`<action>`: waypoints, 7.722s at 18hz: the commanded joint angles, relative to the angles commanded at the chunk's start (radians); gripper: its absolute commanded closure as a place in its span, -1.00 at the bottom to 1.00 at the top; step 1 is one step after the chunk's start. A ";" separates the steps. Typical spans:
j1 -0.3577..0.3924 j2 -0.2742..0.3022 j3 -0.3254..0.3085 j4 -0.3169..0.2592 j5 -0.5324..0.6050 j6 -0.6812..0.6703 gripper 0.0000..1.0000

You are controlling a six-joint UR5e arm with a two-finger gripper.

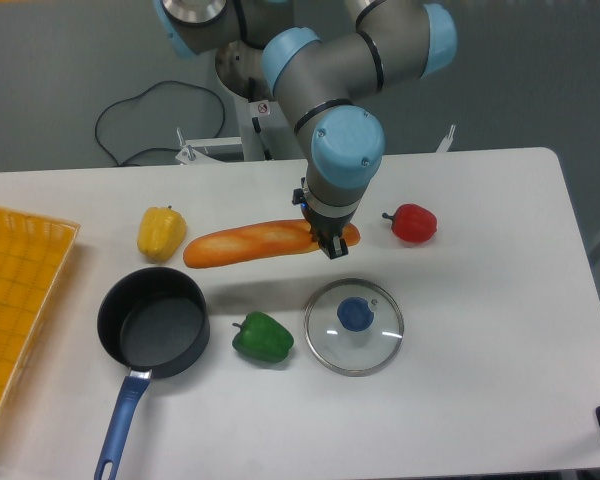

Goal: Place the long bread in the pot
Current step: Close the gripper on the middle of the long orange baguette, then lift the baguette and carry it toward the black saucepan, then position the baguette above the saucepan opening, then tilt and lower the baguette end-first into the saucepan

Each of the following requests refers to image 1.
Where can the red bell pepper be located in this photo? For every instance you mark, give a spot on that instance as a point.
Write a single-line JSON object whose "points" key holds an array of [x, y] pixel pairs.
{"points": [[412, 223]]}

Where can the green bell pepper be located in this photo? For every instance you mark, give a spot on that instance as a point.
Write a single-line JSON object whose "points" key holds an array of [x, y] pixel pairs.
{"points": [[260, 337]]}

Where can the white metal table bracket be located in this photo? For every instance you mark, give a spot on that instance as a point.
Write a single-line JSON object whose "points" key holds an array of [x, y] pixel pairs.
{"points": [[208, 151]]}

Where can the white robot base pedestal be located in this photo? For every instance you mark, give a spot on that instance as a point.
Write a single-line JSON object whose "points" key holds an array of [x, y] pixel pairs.
{"points": [[263, 128]]}

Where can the yellow plastic basket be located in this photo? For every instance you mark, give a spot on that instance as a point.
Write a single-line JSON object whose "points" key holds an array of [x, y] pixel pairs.
{"points": [[33, 251]]}

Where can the long orange baguette bread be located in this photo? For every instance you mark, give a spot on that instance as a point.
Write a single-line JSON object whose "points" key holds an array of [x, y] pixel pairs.
{"points": [[249, 243]]}

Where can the yellow bell pepper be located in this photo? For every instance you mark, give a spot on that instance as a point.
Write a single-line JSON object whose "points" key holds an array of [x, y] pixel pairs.
{"points": [[161, 232]]}

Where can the black pot blue handle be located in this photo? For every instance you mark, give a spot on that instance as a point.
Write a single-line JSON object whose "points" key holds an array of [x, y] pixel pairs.
{"points": [[153, 321]]}

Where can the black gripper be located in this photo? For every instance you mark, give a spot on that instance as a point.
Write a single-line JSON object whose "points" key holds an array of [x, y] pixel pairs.
{"points": [[327, 222]]}

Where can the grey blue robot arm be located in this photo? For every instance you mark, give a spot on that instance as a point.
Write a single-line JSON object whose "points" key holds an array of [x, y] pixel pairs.
{"points": [[316, 84]]}

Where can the glass lid blue knob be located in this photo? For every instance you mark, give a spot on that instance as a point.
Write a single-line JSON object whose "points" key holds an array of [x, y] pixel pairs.
{"points": [[353, 327]]}

